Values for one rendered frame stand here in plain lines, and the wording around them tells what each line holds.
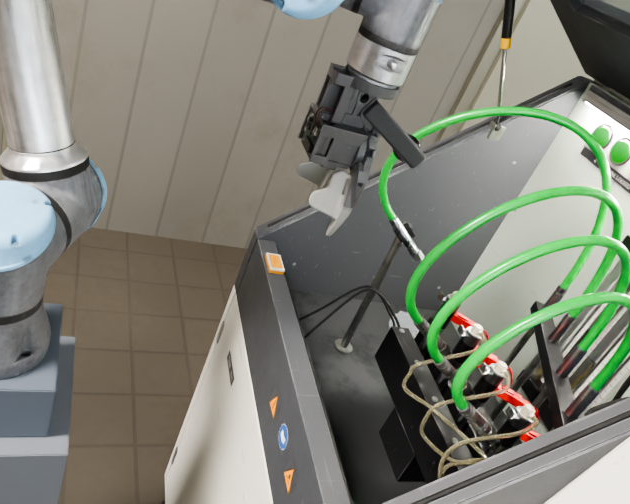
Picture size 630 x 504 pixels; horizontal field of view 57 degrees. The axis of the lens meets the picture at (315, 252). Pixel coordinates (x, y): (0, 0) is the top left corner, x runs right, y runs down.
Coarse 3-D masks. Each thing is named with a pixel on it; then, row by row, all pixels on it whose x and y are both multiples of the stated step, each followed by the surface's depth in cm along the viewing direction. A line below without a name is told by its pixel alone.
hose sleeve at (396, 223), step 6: (396, 216) 102; (390, 222) 102; (396, 222) 102; (396, 228) 102; (402, 228) 102; (402, 234) 102; (408, 234) 103; (402, 240) 103; (408, 240) 103; (408, 246) 103; (414, 246) 103; (414, 252) 104
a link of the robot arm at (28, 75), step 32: (0, 0) 68; (32, 0) 69; (0, 32) 70; (32, 32) 71; (0, 64) 72; (32, 64) 72; (0, 96) 74; (32, 96) 74; (64, 96) 78; (32, 128) 76; (64, 128) 79; (0, 160) 79; (32, 160) 77; (64, 160) 79; (64, 192) 80; (96, 192) 87
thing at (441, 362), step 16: (560, 240) 73; (576, 240) 73; (592, 240) 73; (608, 240) 74; (528, 256) 72; (624, 256) 76; (496, 272) 73; (624, 272) 78; (464, 288) 74; (624, 288) 80; (448, 304) 75; (608, 304) 83; (608, 320) 84; (432, 336) 77; (592, 336) 86; (432, 352) 79; (576, 352) 87; (448, 368) 82; (560, 368) 90; (464, 384) 85
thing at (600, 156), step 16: (464, 112) 91; (480, 112) 90; (496, 112) 90; (512, 112) 89; (528, 112) 89; (544, 112) 89; (432, 128) 93; (576, 128) 89; (592, 144) 90; (384, 176) 98; (608, 176) 92; (384, 192) 99; (608, 192) 93; (384, 208) 101; (608, 208) 94; (576, 272) 100; (560, 288) 102
